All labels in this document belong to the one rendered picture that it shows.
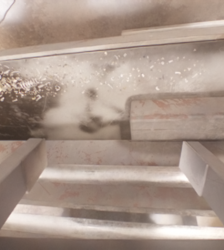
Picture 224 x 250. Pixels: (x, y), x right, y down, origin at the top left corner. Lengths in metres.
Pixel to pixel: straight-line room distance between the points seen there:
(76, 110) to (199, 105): 0.26
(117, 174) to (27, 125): 0.35
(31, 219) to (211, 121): 0.30
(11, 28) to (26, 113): 0.48
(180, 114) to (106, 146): 0.15
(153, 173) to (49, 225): 0.11
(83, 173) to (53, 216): 0.05
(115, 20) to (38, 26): 0.30
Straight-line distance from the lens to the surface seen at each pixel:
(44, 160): 0.16
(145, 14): 0.73
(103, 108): 0.39
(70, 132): 0.47
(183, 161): 0.17
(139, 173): 0.20
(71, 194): 0.30
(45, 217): 0.19
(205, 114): 0.34
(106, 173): 0.20
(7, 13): 0.87
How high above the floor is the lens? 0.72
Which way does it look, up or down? 48 degrees down
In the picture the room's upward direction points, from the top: 170 degrees counter-clockwise
